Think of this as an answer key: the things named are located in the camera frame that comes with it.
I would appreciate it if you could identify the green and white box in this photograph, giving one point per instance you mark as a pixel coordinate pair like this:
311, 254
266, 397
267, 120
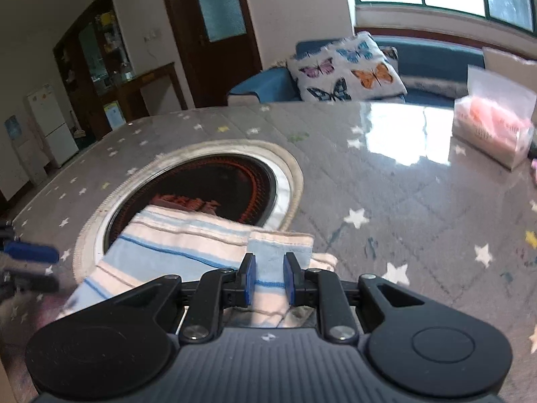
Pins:
114, 116

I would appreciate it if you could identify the butterfly print pillow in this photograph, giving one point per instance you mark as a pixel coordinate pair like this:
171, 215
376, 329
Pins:
348, 67

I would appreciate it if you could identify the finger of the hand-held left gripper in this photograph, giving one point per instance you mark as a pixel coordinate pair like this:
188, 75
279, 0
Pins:
33, 252
37, 283

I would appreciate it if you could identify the white refrigerator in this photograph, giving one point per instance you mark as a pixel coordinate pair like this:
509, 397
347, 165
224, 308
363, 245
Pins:
54, 134

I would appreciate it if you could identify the water dispenser with blue bottle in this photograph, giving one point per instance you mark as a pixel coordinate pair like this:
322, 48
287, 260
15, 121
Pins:
25, 155

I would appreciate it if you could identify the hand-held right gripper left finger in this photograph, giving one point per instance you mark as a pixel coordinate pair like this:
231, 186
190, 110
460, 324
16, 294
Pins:
250, 279

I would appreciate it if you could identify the blue striped pants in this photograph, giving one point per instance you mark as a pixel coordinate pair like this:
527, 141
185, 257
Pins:
176, 239

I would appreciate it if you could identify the beige cushion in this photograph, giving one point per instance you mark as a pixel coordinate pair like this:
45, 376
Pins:
512, 61

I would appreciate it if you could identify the plastic pack of pink tissues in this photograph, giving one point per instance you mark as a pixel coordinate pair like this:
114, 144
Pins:
491, 130

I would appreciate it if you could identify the wooden door with glass pane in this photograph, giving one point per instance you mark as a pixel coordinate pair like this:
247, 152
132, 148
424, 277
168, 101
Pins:
222, 67

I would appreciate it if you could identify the dark wooden side table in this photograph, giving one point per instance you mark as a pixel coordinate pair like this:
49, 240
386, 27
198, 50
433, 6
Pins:
159, 76

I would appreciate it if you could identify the grey star tablecloth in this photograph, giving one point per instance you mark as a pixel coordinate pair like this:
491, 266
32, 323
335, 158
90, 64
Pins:
377, 184

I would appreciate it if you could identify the dark wooden cabinet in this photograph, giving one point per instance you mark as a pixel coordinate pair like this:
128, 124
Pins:
79, 84

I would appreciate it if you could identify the dark patterned cushion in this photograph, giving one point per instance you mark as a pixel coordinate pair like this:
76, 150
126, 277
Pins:
389, 53

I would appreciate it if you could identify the blue sofa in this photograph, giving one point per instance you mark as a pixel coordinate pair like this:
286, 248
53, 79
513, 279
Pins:
428, 61

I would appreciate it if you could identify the white wall socket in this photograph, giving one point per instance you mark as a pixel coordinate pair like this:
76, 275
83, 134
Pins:
150, 35

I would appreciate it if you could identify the broom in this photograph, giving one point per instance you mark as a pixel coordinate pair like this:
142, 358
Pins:
77, 130

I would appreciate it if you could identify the round table heater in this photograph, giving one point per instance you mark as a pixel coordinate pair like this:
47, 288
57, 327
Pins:
209, 184

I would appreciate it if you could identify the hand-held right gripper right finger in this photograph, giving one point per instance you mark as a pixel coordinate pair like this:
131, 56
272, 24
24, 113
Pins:
288, 279

